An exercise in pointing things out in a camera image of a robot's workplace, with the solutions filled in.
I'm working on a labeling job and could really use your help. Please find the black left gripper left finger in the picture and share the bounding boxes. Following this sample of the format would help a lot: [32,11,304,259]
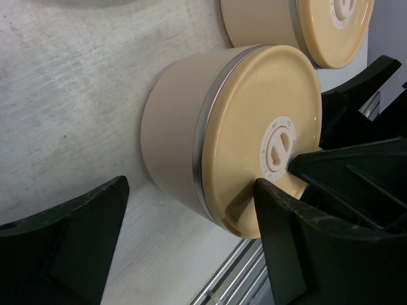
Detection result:
[1,176,130,304]

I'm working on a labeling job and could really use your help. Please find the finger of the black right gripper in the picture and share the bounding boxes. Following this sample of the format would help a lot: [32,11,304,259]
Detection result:
[288,137,406,232]
[319,55,403,149]

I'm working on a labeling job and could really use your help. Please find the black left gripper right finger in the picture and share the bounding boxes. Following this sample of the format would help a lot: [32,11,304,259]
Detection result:
[253,179,406,304]

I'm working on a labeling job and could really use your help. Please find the wooden round lid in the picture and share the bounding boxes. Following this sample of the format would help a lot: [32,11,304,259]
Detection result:
[202,46,322,239]
[297,0,375,69]

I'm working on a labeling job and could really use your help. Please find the steel lunch bowl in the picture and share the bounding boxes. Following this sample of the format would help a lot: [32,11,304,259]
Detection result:
[220,0,310,57]
[141,45,264,224]

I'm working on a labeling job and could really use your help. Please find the blue and white plate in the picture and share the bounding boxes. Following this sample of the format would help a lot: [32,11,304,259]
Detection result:
[39,0,133,8]

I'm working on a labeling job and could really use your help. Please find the aluminium frame rails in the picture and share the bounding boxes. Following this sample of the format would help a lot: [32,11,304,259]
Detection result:
[190,91,380,304]

